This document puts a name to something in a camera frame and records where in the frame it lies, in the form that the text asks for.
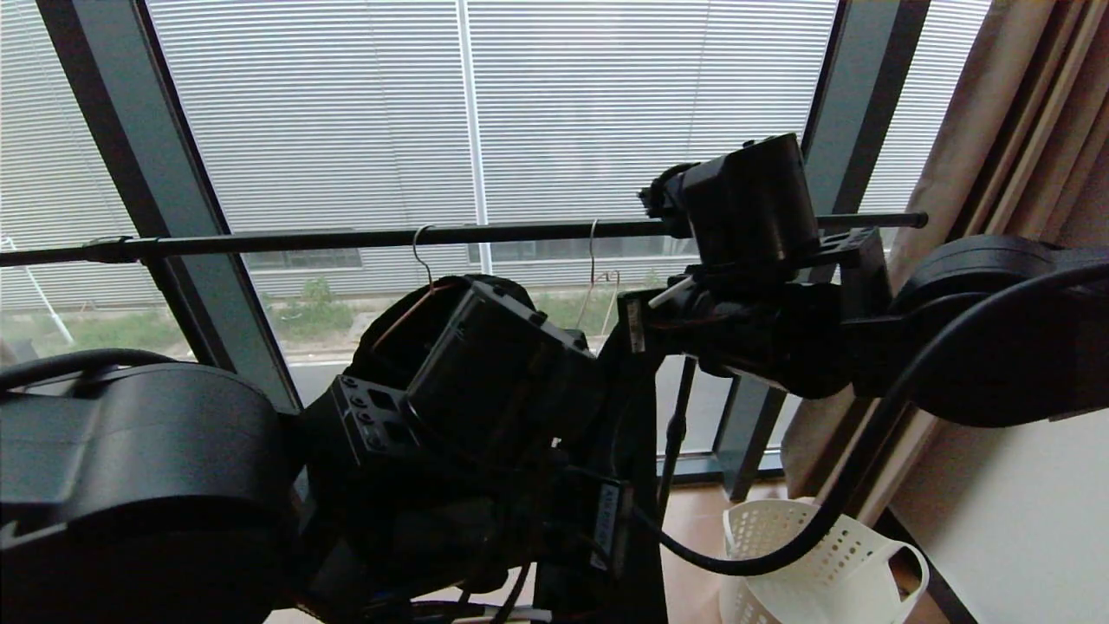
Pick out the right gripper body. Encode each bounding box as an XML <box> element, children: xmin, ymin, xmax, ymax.
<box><xmin>617</xmin><ymin>279</ymin><xmax>785</xmax><ymax>382</ymax></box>

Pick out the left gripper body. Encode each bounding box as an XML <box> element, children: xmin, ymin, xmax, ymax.
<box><xmin>511</xmin><ymin>464</ymin><xmax>635</xmax><ymax>577</ymax></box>

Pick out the black garment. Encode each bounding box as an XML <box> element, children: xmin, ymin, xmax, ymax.
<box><xmin>349</xmin><ymin>274</ymin><xmax>540</xmax><ymax>408</ymax></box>
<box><xmin>530</xmin><ymin>325</ymin><xmax>672</xmax><ymax>624</ymax></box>

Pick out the pink clothes hanger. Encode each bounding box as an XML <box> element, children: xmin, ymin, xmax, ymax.
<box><xmin>371</xmin><ymin>224</ymin><xmax>456</xmax><ymax>352</ymax></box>
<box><xmin>574</xmin><ymin>217</ymin><xmax>623</xmax><ymax>332</ymax></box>

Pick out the white laundry basket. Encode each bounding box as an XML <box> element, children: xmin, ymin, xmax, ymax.
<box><xmin>719</xmin><ymin>497</ymin><xmax>931</xmax><ymax>624</ymax></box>

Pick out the black clothes rack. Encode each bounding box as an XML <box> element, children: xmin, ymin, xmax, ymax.
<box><xmin>0</xmin><ymin>211</ymin><xmax>930</xmax><ymax>525</ymax></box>

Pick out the beige curtain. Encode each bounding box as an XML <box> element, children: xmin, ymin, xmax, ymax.
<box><xmin>780</xmin><ymin>0</ymin><xmax>1109</xmax><ymax>525</ymax></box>

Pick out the window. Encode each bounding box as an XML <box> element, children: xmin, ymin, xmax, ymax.
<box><xmin>0</xmin><ymin>0</ymin><xmax>993</xmax><ymax>482</ymax></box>

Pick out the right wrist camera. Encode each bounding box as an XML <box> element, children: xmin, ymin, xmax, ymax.
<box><xmin>639</xmin><ymin>159</ymin><xmax>701</xmax><ymax>241</ymax></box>

